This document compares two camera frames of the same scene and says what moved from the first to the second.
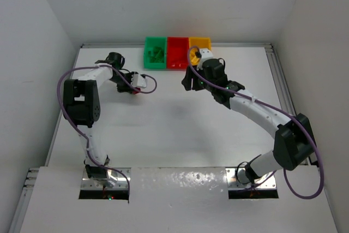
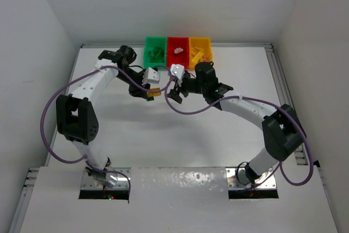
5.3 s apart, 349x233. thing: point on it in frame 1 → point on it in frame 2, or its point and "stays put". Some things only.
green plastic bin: x=155 y=52 stays put
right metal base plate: x=266 y=183 stays put
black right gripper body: x=196 y=79 → x=178 y=88
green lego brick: x=157 y=56 stays put
